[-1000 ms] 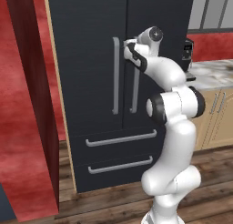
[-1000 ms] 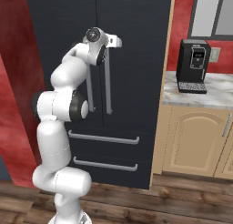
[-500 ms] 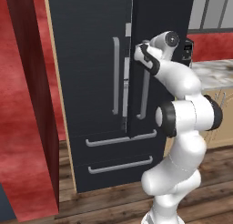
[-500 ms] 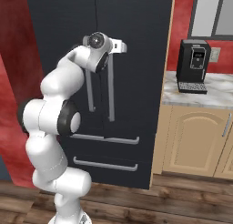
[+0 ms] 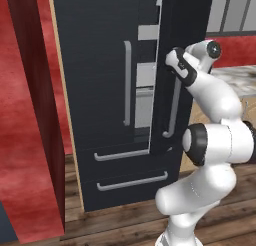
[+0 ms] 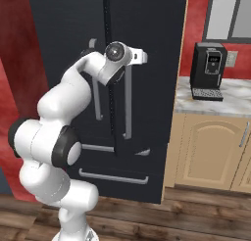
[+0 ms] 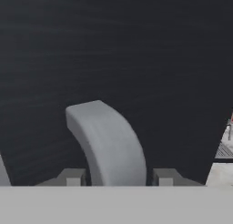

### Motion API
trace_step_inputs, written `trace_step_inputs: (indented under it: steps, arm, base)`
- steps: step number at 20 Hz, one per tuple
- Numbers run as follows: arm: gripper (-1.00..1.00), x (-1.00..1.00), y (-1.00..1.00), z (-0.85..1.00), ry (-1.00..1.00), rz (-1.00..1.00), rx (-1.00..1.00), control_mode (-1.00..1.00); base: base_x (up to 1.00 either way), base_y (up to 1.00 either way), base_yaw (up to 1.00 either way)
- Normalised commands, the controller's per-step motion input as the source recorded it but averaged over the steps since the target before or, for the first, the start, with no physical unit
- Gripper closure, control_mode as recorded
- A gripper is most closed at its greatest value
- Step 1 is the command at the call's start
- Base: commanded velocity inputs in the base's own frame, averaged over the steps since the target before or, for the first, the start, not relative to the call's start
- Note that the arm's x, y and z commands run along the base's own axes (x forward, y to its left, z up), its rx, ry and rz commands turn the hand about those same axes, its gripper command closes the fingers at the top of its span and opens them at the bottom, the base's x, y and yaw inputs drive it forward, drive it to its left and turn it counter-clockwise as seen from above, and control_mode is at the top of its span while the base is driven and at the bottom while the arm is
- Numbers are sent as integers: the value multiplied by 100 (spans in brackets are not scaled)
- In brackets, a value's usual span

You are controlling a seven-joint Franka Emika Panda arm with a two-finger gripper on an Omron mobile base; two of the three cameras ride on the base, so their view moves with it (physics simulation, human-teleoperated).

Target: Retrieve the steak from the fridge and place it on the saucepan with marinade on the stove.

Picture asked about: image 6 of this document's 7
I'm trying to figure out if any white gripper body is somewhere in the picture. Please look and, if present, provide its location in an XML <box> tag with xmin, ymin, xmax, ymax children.
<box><xmin>134</xmin><ymin>47</ymin><xmax>149</xmax><ymax>66</ymax></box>

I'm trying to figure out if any black fridge right door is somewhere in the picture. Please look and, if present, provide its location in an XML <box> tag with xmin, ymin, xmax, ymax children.
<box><xmin>105</xmin><ymin>0</ymin><xmax>189</xmax><ymax>152</ymax></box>

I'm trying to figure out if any black fridge door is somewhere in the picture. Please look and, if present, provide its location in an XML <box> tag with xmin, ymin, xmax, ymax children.
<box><xmin>26</xmin><ymin>0</ymin><xmax>116</xmax><ymax>147</ymax></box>
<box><xmin>105</xmin><ymin>0</ymin><xmax>189</xmax><ymax>152</ymax></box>

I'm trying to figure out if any black fridge left door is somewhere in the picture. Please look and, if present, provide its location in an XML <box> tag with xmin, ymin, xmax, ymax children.
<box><xmin>26</xmin><ymin>0</ymin><xmax>116</xmax><ymax>147</ymax></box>

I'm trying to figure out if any black fridge drawer front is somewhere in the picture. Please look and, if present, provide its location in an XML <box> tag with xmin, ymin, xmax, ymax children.
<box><xmin>64</xmin><ymin>140</ymin><xmax>169</xmax><ymax>206</ymax></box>

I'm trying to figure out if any black coffee machine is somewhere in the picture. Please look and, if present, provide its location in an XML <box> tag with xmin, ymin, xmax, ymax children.
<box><xmin>189</xmin><ymin>41</ymin><xmax>228</xmax><ymax>103</ymax></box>

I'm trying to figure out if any grey framed window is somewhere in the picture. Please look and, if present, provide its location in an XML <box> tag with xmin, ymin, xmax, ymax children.
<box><xmin>202</xmin><ymin>0</ymin><xmax>251</xmax><ymax>44</ymax></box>

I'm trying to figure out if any beige arched cupboard door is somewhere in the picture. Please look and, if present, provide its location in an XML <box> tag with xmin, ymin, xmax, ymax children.
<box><xmin>175</xmin><ymin>113</ymin><xmax>251</xmax><ymax>191</ymax></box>

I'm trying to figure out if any grey right door handle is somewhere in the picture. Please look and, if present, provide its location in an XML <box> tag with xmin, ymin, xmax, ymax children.
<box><xmin>123</xmin><ymin>64</ymin><xmax>133</xmax><ymax>140</ymax></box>

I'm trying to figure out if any grey left door handle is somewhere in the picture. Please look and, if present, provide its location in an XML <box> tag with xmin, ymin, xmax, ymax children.
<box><xmin>88</xmin><ymin>38</ymin><xmax>105</xmax><ymax>121</ymax></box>

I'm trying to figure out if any beige wall socket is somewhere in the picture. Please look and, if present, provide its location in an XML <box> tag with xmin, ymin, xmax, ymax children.
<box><xmin>225</xmin><ymin>50</ymin><xmax>239</xmax><ymax>69</ymax></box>

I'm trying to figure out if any short grey drawer handle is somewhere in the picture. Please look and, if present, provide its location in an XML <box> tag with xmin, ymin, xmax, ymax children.
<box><xmin>80</xmin><ymin>143</ymin><xmax>152</xmax><ymax>157</ymax></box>

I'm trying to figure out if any long grey drawer handle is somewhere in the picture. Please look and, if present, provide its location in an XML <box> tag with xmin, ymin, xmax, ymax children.
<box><xmin>77</xmin><ymin>168</ymin><xmax>150</xmax><ymax>186</ymax></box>

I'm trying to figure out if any grey cupboard door handle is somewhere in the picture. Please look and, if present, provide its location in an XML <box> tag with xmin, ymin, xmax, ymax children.
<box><xmin>238</xmin><ymin>120</ymin><xmax>251</xmax><ymax>149</ymax></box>

